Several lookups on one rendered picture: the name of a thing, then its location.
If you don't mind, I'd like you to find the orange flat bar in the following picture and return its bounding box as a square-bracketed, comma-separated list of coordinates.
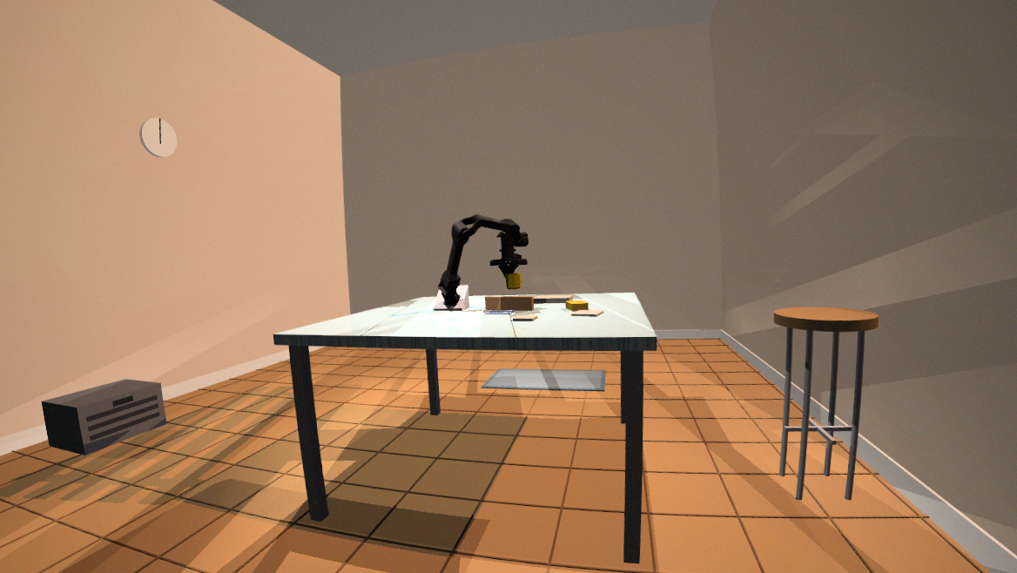
[485, 296, 534, 311]

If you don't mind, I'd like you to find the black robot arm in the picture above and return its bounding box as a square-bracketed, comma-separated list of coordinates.
[438, 214, 529, 307]

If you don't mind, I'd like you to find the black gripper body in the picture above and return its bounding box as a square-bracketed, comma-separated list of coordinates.
[490, 246, 528, 266]

